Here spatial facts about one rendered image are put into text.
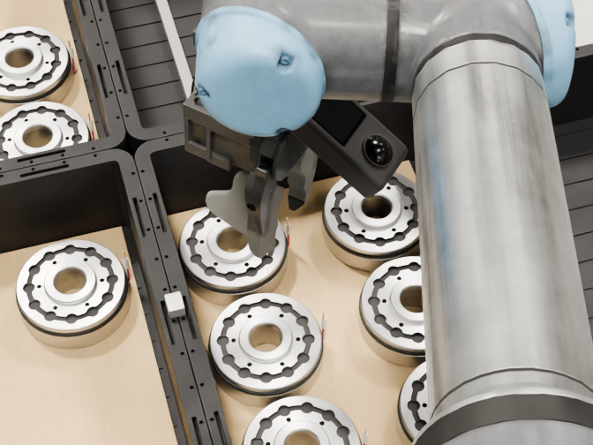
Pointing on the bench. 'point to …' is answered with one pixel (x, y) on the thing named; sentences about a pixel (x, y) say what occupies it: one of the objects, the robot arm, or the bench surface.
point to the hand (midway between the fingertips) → (284, 225)
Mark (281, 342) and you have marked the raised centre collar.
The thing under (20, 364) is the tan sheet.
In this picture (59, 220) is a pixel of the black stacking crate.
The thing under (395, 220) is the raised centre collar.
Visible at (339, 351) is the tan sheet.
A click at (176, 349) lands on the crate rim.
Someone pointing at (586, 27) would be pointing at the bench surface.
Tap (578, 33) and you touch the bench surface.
